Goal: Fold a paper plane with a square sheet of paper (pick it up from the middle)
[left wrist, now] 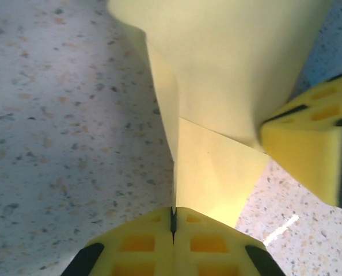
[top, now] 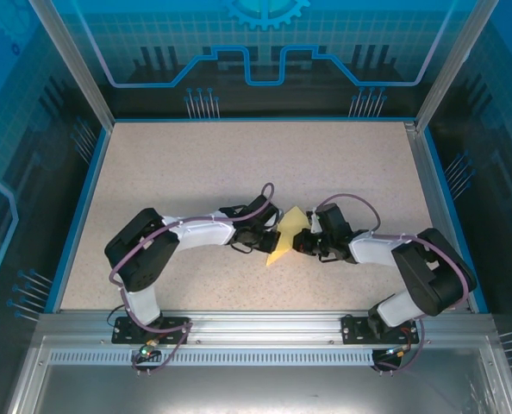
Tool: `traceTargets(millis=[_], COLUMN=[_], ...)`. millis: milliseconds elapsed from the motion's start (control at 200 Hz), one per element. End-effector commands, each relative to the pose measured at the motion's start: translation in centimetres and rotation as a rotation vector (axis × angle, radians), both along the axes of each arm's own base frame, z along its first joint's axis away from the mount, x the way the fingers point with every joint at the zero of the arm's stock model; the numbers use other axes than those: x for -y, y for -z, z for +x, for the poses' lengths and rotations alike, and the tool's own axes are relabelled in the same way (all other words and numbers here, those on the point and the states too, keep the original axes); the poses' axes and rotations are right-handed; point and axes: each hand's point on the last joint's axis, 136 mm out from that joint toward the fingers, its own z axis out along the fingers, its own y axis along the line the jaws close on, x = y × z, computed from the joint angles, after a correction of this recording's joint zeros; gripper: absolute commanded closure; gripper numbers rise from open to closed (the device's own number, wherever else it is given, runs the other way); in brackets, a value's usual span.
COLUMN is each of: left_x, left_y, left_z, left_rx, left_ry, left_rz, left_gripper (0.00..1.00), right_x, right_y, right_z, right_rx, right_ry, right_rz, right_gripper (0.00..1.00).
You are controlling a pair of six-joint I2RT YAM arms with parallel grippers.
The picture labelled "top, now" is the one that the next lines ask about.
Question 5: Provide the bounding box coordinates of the aluminium mounting beam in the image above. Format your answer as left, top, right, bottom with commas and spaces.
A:
35, 309, 498, 347

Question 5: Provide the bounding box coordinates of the blue table edge strip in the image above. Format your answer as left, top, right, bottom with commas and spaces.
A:
44, 127, 112, 314
421, 128, 490, 314

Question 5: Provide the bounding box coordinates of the grey metal tray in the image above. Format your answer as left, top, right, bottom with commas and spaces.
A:
5, 335, 512, 414

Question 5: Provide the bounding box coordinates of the blue grid print panel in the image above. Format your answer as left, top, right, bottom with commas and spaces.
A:
423, 0, 512, 414
0, 0, 112, 414

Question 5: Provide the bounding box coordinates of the blue gear print panel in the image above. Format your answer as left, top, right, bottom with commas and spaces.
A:
48, 0, 477, 121

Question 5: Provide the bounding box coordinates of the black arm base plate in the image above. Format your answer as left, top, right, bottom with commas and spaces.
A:
111, 316, 192, 345
340, 314, 428, 345

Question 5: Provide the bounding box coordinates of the aluminium table rail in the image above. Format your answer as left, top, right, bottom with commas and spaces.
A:
403, 122, 473, 312

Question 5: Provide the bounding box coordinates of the slotted grey cable duct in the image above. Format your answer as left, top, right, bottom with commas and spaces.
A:
47, 349, 380, 367

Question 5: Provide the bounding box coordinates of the cable connector with green light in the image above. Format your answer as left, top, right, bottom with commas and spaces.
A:
135, 339, 161, 360
383, 344, 414, 360

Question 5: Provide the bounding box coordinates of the thin black cable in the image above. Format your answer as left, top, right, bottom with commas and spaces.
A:
105, 304, 130, 331

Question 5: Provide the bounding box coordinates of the aluminium frame post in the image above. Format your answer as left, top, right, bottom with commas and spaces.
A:
28, 0, 116, 130
412, 0, 498, 133

